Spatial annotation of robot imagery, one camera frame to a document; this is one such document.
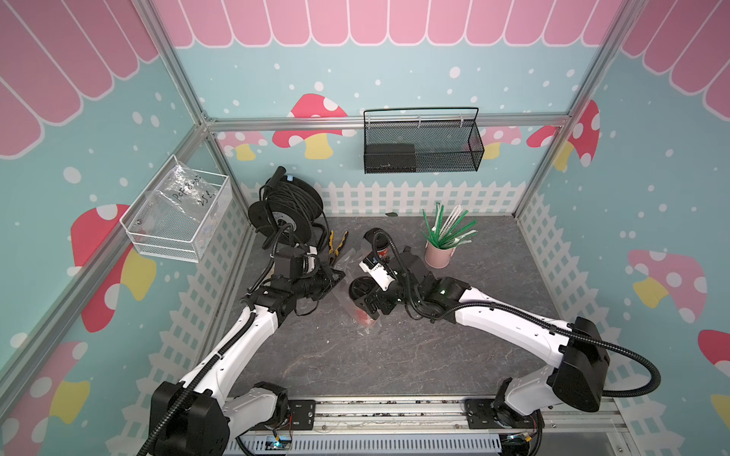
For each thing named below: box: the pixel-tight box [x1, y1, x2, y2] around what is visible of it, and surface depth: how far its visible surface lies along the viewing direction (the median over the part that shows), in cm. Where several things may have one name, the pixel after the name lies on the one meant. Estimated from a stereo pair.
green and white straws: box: [422, 201, 479, 250], surface depth 100 cm
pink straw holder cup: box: [423, 240, 458, 269], surface depth 106 cm
